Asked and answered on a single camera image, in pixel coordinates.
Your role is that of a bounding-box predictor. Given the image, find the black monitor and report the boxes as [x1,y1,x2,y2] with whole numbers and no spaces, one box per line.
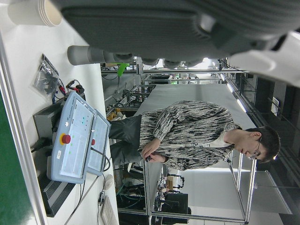
[161,192,189,215]

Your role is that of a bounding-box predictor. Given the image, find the green conveyor belt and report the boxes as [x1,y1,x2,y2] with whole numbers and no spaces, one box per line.
[0,30,49,225]

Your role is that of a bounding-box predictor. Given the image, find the green hand tool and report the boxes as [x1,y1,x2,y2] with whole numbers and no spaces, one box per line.
[116,62,131,77]

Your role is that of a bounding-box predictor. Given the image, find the person in patterned sweater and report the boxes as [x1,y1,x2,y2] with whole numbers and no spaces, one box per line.
[109,100,281,171]

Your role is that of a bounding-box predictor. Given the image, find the grey control box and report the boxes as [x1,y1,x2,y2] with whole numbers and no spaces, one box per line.
[32,103,78,218]

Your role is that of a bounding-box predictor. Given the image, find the white computer mouse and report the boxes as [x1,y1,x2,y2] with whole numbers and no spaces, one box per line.
[104,174,115,190]

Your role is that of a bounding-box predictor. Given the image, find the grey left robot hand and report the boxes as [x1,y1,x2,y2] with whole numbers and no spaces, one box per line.
[52,0,300,88]

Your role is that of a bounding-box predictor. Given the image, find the red black clip cables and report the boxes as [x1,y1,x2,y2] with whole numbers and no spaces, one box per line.
[52,79,86,104]

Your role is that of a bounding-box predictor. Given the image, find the black power plug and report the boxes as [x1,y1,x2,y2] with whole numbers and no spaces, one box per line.
[30,137,51,153]

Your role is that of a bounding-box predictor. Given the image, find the grey cup stack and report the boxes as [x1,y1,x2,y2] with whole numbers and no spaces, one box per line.
[67,45,115,67]

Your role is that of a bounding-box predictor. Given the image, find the small robot teach pendant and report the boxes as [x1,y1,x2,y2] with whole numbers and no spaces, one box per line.
[86,109,112,177]

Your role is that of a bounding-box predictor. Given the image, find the large robot teach pendant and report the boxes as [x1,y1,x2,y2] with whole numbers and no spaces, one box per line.
[46,90,98,185]

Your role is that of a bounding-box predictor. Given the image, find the white keyboard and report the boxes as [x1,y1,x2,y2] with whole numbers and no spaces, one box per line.
[100,195,119,225]

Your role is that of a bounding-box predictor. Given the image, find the aluminium frame rack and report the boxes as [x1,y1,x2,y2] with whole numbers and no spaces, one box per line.
[142,150,258,225]

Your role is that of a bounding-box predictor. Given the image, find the black pendant cable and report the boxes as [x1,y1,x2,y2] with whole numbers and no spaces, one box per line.
[90,146,112,173]

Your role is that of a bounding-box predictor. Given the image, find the clear plastic parts bag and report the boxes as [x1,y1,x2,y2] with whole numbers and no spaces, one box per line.
[32,53,60,97]

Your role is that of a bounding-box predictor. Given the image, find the white paper cup stack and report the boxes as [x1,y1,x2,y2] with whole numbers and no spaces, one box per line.
[7,0,63,27]

